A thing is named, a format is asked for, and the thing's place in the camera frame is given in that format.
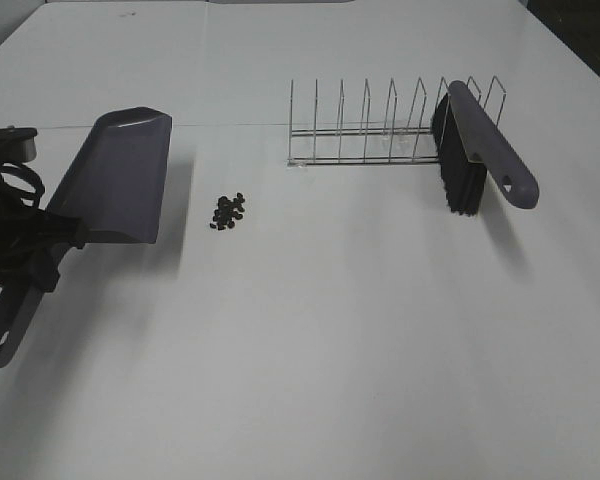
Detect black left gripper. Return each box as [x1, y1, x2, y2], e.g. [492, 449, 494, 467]
[0, 199, 88, 293]

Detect pile of coffee beans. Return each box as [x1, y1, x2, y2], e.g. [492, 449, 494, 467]
[209, 192, 246, 231]

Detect chrome wire dish rack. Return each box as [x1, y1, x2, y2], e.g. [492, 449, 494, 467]
[284, 74, 506, 169]

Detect grey plastic dustpan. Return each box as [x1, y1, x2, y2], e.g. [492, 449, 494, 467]
[0, 107, 172, 368]

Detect grey hand brush black bristles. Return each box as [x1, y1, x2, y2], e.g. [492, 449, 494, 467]
[431, 80, 540, 216]

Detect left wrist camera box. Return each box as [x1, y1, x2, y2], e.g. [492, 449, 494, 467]
[0, 126, 38, 163]

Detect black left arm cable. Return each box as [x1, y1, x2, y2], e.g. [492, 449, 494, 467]
[0, 162, 46, 211]

